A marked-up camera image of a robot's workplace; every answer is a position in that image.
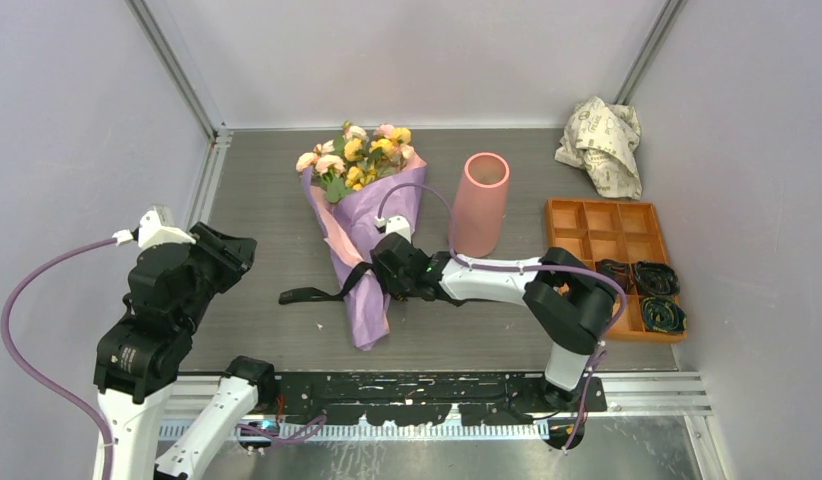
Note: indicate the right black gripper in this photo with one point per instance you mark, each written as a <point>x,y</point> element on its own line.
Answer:
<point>391,284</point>

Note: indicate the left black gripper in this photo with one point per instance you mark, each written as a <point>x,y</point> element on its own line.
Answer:
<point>233,252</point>

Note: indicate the purple flower bouquet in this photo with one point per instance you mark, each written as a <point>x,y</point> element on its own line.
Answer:
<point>351,181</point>

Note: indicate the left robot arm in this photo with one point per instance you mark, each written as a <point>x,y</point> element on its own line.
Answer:
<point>138,359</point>

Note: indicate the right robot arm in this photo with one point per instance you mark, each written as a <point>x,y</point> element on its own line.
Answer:
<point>572,304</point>

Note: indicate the pink cylindrical vase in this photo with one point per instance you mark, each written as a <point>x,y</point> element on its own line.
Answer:
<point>480,203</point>

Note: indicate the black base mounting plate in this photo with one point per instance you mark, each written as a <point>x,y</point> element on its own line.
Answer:
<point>425,398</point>

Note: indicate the orange compartment tray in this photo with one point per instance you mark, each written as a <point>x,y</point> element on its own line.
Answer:
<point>627,232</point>

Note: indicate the rolled black ribbon left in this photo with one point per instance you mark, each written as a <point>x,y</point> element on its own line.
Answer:
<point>619,272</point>

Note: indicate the rolled black ribbon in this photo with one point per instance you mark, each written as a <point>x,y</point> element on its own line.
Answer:
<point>619,272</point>
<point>655,279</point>
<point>663,315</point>

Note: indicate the crumpled printed paper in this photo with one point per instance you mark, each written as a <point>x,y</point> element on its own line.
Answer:
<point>601,139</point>

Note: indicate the rolled black ribbon back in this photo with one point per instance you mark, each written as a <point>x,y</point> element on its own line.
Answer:
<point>655,279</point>

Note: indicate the rolled black ribbon front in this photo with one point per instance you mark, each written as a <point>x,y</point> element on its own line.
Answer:
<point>663,315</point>

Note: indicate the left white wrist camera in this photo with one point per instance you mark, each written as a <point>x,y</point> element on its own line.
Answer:
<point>155,228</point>

